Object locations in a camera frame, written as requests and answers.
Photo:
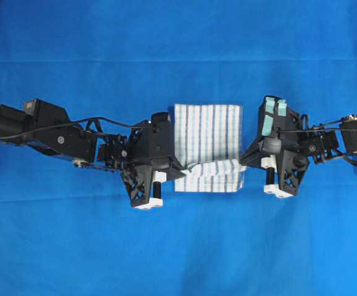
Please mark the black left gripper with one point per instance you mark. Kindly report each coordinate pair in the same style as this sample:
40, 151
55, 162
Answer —
150, 164

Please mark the white blue striped towel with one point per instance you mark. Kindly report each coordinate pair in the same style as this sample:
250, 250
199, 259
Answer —
208, 140

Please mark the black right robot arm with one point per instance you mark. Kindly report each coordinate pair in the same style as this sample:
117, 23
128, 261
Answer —
285, 146

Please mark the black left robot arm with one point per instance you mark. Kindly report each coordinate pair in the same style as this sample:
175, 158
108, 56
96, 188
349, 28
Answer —
47, 128

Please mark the blue table cloth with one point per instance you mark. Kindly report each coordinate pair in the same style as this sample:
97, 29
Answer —
70, 231

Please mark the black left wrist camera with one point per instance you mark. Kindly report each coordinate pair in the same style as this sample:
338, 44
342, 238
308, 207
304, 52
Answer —
152, 139

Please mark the right wrist camera teal tape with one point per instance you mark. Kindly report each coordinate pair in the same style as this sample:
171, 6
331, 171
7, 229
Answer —
274, 116

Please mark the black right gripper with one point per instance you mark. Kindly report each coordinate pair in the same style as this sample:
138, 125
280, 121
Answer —
285, 169

